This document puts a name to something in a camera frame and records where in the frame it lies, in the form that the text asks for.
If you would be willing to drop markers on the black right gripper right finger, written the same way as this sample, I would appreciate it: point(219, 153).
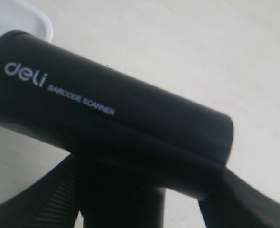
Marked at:
point(233, 203)

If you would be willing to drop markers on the white plastic tray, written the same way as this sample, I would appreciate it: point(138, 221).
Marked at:
point(24, 16)

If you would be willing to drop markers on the black handheld barcode scanner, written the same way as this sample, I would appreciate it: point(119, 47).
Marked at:
point(130, 140)

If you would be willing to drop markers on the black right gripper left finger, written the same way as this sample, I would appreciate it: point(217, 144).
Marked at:
point(49, 203)

